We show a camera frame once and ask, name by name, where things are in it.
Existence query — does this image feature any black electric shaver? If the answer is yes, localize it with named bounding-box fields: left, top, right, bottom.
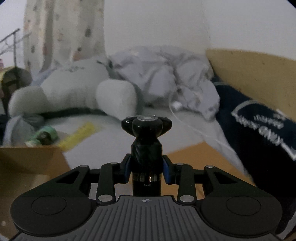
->
left=121, top=115, right=172, bottom=197

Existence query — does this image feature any orange box lid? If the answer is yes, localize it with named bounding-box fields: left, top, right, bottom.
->
left=161, top=142, right=255, bottom=199

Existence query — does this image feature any yellow plastic packet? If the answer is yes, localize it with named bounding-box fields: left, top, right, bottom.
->
left=57, top=122, right=100, bottom=152

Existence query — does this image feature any green tissue pack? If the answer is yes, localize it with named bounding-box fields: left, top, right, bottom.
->
left=25, top=126, right=58, bottom=147

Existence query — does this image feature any dark navy printed cloth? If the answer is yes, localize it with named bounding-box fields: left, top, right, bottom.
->
left=212, top=76, right=295, bottom=238

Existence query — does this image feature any orange cardboard box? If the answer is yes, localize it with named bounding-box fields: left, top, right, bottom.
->
left=1, top=146, right=70, bottom=240

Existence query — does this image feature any white plush pillow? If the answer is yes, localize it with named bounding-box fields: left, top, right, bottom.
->
left=8, top=58, right=138, bottom=120

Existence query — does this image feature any grey crumpled blanket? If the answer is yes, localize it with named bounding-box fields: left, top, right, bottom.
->
left=110, top=46, right=220, bottom=121

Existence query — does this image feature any wooden headboard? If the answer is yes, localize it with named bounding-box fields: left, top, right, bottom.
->
left=206, top=49, right=295, bottom=121

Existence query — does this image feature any pineapple print curtain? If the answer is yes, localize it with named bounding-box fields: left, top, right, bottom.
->
left=23, top=0, right=105, bottom=74

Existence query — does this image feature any black metal clothes rack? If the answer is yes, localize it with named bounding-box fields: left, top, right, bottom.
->
left=1, top=28, right=31, bottom=67

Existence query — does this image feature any white charging cable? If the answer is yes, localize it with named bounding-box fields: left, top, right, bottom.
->
left=168, top=89, right=236, bottom=153

